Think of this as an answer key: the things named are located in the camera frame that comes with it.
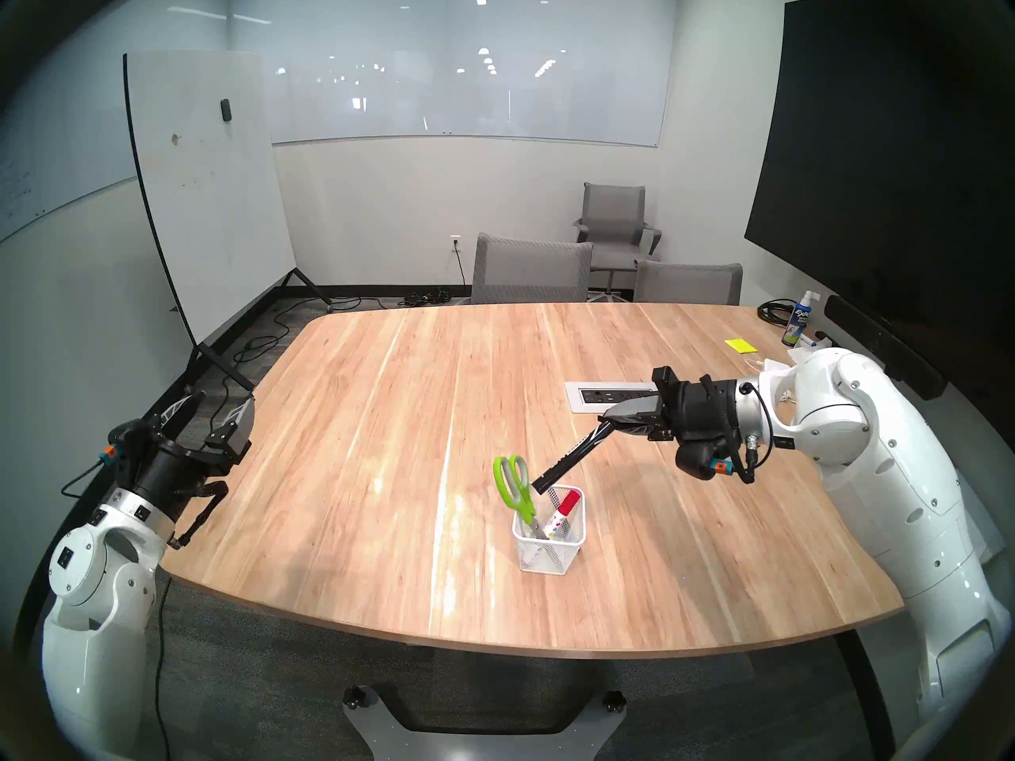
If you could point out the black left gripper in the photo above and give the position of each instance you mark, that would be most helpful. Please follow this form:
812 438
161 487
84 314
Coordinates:
170 474

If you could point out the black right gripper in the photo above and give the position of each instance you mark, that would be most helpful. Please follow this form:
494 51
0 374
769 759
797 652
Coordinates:
702 411

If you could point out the black permanent marker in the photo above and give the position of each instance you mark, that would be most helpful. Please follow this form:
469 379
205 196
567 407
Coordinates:
571 454

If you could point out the red capped white marker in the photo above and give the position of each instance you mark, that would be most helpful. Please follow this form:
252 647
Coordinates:
564 504

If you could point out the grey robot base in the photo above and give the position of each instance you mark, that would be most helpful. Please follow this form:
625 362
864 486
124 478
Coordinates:
484 742

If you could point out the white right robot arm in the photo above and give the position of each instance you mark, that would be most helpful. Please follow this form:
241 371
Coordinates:
896 466

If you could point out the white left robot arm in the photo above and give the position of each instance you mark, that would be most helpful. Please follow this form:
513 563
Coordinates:
95 609

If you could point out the grey table power outlet box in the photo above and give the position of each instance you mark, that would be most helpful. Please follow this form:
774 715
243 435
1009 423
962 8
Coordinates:
572 399

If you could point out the yellow sticky note pad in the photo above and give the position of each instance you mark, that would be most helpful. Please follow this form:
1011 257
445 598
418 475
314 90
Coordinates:
740 346

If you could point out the white power adapter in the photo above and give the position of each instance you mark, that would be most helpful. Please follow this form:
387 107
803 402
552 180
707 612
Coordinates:
771 365

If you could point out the grey mesh office chair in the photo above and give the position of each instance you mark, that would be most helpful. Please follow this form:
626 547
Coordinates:
531 269
688 285

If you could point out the whiteboard cleaner spray bottle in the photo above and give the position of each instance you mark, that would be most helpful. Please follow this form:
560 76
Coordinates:
795 323

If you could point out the black remote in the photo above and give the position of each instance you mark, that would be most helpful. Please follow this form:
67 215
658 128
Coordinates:
823 339

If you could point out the grey office chair with armrests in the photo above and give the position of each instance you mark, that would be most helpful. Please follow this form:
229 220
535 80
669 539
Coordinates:
614 211

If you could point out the mobile whiteboard on stand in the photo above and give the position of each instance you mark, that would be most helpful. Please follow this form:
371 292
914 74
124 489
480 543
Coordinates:
206 181

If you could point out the black video sound bar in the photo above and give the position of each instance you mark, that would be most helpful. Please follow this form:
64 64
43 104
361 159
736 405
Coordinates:
880 343

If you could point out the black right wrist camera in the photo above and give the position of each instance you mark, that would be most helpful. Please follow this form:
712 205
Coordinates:
702 460

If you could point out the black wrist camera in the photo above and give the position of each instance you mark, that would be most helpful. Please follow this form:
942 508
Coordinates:
131 444
702 460

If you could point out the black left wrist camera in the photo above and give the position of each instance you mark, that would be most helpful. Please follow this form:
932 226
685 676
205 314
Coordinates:
131 444

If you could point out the wall whiteboard with writing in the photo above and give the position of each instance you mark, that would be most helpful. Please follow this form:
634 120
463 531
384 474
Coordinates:
40 181

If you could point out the large black wall screen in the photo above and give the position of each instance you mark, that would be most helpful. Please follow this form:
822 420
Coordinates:
872 173

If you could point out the wide glass wall whiteboard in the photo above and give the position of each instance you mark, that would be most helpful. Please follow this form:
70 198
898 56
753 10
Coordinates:
460 93

